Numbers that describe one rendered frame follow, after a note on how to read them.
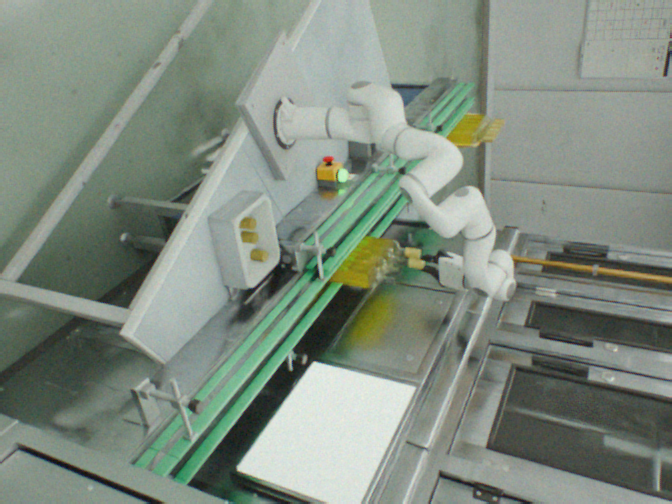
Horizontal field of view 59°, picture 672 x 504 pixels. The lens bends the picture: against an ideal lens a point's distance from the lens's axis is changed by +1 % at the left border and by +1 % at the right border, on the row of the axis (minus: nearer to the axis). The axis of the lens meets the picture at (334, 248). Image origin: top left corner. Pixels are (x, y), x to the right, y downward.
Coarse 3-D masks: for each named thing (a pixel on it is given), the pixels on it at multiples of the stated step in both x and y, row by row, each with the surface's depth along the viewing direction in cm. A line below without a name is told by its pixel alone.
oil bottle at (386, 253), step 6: (360, 246) 194; (366, 246) 193; (372, 246) 193; (378, 246) 192; (360, 252) 191; (366, 252) 190; (372, 252) 190; (378, 252) 189; (384, 252) 189; (390, 252) 189; (384, 258) 188; (390, 258) 188; (390, 264) 189
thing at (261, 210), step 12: (252, 204) 159; (264, 204) 166; (240, 216) 153; (252, 216) 169; (264, 216) 168; (264, 228) 170; (240, 240) 155; (264, 240) 172; (276, 240) 171; (240, 252) 156; (276, 252) 173; (252, 264) 172; (264, 264) 172; (276, 264) 173; (252, 276) 167; (264, 276) 168
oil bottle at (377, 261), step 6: (354, 252) 191; (348, 258) 188; (354, 258) 188; (360, 258) 187; (366, 258) 187; (372, 258) 187; (378, 258) 186; (366, 264) 185; (372, 264) 184; (378, 264) 184; (384, 264) 184; (384, 270) 184
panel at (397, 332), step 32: (384, 288) 199; (416, 288) 197; (448, 288) 194; (352, 320) 185; (384, 320) 184; (416, 320) 182; (448, 320) 179; (320, 352) 173; (352, 352) 172; (384, 352) 171; (416, 352) 169; (416, 384) 157; (256, 480) 136
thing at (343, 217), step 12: (468, 84) 304; (456, 96) 290; (444, 108) 276; (432, 120) 263; (396, 156) 231; (372, 180) 213; (384, 180) 212; (360, 192) 205; (372, 192) 204; (348, 204) 198; (360, 204) 197; (336, 216) 191; (348, 216) 190; (324, 228) 185; (336, 228) 184; (312, 240) 179; (324, 240) 178
